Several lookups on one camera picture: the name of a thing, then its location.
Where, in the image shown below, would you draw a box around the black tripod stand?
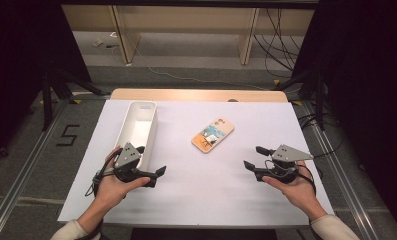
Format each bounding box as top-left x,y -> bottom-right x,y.
40,65 -> 111,132
273,69 -> 328,132

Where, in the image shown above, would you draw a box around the black floor cables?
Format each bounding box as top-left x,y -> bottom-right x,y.
298,112 -> 345,158

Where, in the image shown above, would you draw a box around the person's left hand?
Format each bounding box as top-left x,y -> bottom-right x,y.
93,146 -> 151,212

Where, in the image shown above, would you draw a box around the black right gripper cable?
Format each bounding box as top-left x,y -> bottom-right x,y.
297,164 -> 324,198

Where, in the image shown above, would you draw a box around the aluminium floor rail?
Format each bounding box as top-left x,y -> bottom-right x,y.
301,100 -> 381,240
0,99 -> 70,240

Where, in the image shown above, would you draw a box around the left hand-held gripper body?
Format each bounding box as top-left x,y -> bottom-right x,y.
113,142 -> 158,188

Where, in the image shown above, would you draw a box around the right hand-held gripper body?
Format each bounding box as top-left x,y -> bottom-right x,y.
254,144 -> 314,184

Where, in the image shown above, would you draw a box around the person's right hand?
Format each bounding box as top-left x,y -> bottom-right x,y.
261,161 -> 329,222

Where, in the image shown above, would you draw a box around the beige printed phone case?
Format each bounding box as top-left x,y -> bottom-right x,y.
191,116 -> 236,154

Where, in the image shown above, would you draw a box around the bundle of black hanging cables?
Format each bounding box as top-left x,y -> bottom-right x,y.
253,8 -> 303,80

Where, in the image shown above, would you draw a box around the black curtain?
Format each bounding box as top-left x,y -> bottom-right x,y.
0,0 -> 92,164
291,0 -> 397,231

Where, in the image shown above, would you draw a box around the white plastic bin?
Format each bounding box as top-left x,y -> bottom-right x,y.
114,100 -> 159,172

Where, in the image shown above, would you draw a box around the light wooden shelf unit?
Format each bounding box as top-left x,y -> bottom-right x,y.
61,4 -> 316,66

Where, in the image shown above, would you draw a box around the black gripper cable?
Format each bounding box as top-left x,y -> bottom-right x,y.
297,164 -> 324,198
84,148 -> 124,198

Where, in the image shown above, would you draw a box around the white table sheet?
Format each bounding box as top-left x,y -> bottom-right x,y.
57,99 -> 336,228

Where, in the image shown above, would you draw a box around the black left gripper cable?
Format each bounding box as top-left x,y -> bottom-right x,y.
84,148 -> 124,198

